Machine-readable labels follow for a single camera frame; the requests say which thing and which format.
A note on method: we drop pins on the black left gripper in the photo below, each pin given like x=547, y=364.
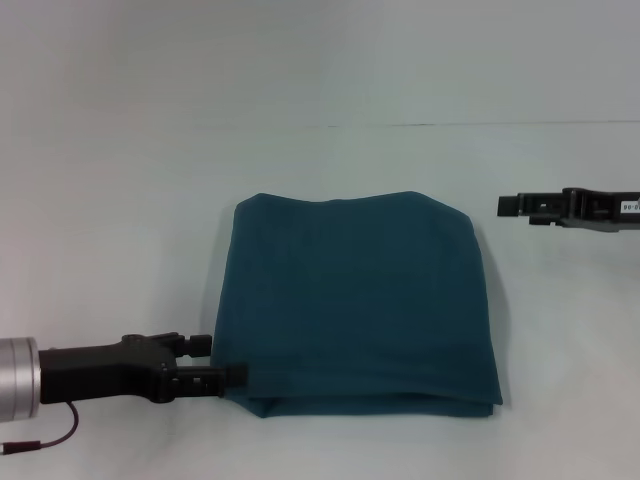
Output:
x=100, y=372

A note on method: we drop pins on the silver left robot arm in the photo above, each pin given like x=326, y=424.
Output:
x=17, y=377

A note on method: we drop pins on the teal blue t-shirt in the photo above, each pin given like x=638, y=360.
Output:
x=360, y=300

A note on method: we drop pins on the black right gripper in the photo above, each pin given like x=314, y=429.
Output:
x=595, y=210

